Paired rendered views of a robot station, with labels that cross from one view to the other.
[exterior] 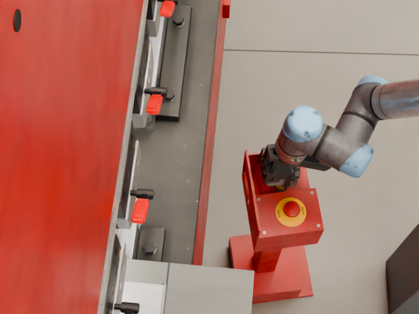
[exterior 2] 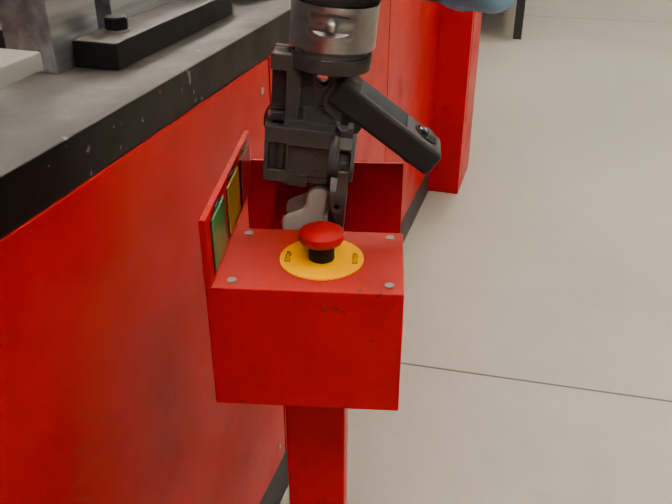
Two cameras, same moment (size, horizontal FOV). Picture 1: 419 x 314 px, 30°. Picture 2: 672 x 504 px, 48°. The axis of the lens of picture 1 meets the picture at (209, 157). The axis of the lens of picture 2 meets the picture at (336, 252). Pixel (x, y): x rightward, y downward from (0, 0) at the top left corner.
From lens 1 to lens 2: 147 cm
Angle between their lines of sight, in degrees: 39
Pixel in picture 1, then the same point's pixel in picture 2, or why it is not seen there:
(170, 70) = (145, 17)
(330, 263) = not seen: outside the picture
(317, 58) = (496, 384)
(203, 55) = (224, 35)
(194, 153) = (117, 95)
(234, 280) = not seen: outside the picture
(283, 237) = (284, 307)
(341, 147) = not seen: outside the picture
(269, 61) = (418, 377)
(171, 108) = (110, 37)
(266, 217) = (252, 258)
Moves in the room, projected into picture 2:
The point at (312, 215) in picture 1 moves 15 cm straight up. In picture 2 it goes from (376, 269) to (382, 94)
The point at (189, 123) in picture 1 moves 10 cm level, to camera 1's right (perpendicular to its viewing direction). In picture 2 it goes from (140, 73) to (229, 79)
